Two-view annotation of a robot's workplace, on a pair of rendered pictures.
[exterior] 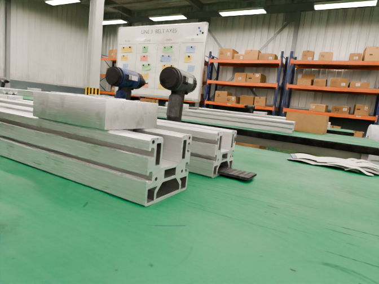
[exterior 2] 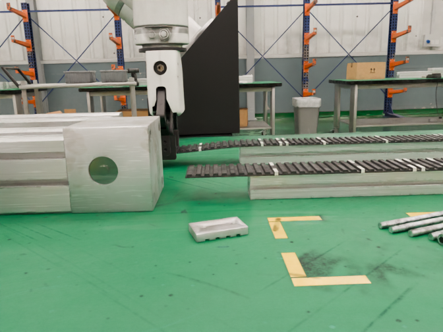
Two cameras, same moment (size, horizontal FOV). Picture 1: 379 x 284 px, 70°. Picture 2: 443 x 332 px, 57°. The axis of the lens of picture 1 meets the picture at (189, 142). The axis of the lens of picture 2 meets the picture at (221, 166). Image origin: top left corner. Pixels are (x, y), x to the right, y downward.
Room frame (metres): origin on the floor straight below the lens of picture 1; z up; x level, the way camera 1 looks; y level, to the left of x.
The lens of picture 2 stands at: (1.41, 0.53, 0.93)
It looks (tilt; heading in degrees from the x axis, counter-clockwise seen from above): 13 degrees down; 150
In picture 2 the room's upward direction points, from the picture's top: 2 degrees counter-clockwise
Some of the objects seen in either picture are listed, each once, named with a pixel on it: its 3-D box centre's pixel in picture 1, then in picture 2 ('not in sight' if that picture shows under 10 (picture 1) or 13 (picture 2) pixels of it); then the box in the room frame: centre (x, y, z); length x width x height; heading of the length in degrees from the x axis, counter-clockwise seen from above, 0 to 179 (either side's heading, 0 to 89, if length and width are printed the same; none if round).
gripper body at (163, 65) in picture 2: not in sight; (164, 79); (0.79, 0.79, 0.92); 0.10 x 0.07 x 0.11; 151
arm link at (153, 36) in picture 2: not in sight; (161, 38); (0.79, 0.79, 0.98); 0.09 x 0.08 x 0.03; 151
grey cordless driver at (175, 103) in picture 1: (180, 110); not in sight; (0.79, 0.03, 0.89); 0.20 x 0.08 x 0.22; 159
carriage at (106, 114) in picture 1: (96, 118); not in sight; (0.43, 0.15, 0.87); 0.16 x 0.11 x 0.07; 61
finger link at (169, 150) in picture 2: not in sight; (164, 139); (0.83, 0.77, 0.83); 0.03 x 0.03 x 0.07; 61
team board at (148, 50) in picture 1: (154, 96); not in sight; (3.96, 0.57, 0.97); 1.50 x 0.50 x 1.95; 61
